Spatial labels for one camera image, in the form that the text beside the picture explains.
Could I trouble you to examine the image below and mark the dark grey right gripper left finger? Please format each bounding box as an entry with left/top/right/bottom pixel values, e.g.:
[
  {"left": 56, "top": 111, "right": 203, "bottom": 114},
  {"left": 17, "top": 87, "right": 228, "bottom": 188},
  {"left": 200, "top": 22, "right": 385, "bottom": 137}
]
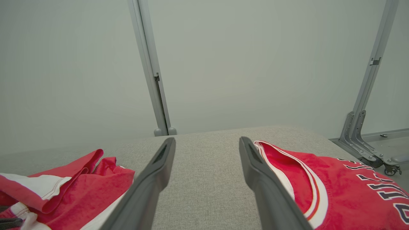
[{"left": 99, "top": 137, "right": 176, "bottom": 230}]

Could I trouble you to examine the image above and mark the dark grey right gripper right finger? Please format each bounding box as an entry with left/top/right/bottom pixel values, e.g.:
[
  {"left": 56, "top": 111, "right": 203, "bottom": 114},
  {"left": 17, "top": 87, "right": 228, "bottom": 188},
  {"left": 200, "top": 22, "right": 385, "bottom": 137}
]
[{"left": 239, "top": 136, "right": 313, "bottom": 230}]

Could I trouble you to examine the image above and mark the red white lettered jersey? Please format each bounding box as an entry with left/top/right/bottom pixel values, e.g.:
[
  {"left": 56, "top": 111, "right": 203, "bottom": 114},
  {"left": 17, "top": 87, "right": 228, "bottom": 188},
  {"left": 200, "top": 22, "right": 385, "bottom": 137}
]
[{"left": 253, "top": 140, "right": 409, "bottom": 230}]

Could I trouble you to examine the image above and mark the red and white garment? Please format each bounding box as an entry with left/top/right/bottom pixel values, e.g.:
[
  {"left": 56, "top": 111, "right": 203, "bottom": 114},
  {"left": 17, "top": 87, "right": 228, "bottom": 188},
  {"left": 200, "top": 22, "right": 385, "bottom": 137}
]
[{"left": 0, "top": 149, "right": 135, "bottom": 230}]

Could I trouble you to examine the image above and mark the small black caster wheel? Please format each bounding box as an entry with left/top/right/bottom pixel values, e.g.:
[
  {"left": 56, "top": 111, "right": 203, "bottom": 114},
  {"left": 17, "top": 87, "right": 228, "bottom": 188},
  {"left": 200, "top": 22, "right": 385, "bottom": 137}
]
[{"left": 383, "top": 165, "right": 402, "bottom": 176}]

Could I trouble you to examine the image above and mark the grey metal partition post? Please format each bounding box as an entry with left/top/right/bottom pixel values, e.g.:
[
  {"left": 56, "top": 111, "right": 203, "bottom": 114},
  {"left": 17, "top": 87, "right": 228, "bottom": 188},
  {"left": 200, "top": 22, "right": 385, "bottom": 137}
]
[{"left": 127, "top": 0, "right": 177, "bottom": 137}]

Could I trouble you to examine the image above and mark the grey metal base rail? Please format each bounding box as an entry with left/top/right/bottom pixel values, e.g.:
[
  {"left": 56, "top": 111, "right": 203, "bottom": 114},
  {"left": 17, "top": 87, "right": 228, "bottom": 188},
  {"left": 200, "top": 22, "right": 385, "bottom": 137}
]
[{"left": 329, "top": 128, "right": 409, "bottom": 166}]

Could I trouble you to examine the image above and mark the grey partition post with brackets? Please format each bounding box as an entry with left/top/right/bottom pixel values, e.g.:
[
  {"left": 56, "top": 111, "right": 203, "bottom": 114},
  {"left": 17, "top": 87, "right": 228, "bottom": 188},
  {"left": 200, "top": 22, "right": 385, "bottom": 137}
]
[{"left": 339, "top": 0, "right": 400, "bottom": 162}]

